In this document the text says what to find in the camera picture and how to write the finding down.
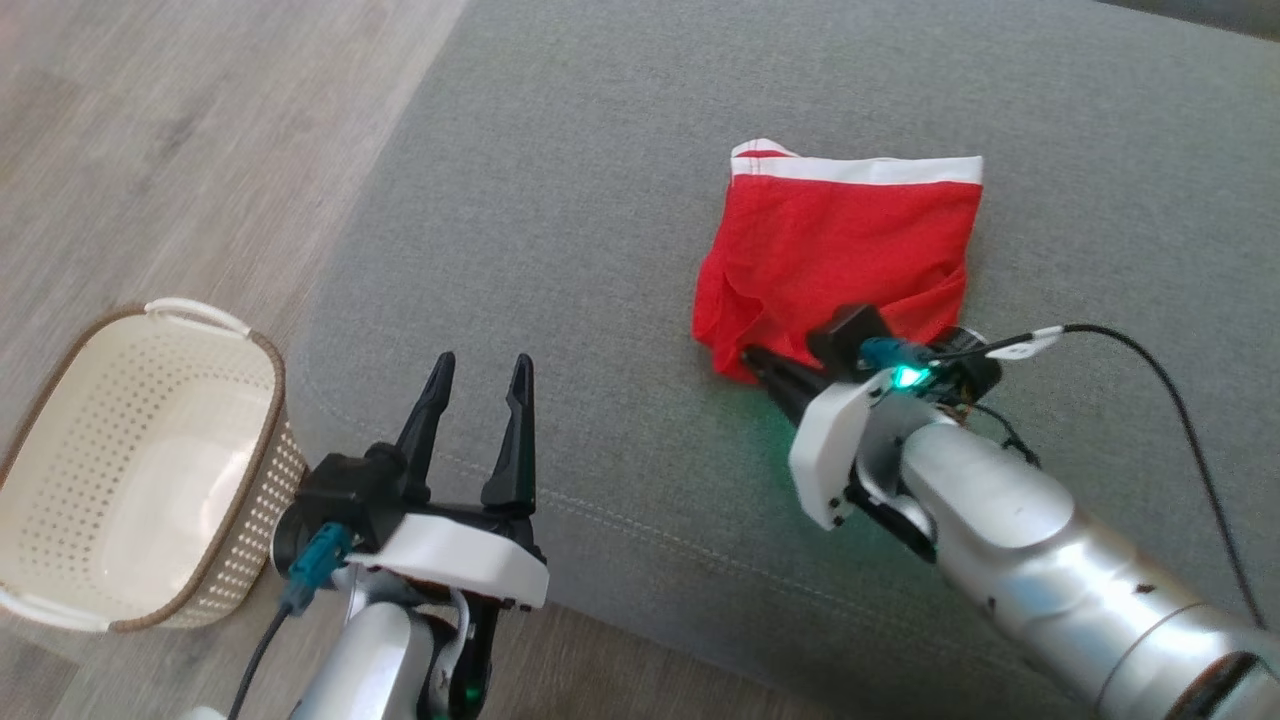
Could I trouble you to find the red shorts with white stripe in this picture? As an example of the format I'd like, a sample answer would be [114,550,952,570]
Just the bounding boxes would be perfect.
[692,155,984,384]

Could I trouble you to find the grey fabric sofa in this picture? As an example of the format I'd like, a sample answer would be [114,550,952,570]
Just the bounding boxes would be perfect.
[290,0,1280,720]

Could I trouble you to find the black cable with blue plug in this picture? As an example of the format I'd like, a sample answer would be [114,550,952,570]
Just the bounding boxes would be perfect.
[860,322,1269,633]
[228,522,353,720]

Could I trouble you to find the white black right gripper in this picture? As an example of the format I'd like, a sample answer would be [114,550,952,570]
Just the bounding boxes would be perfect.
[745,347,901,531]

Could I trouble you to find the cream perforated laundry basket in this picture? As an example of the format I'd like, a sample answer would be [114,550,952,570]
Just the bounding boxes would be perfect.
[0,297,308,633]

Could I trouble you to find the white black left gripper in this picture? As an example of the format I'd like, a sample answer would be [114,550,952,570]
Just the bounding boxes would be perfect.
[350,352,549,609]

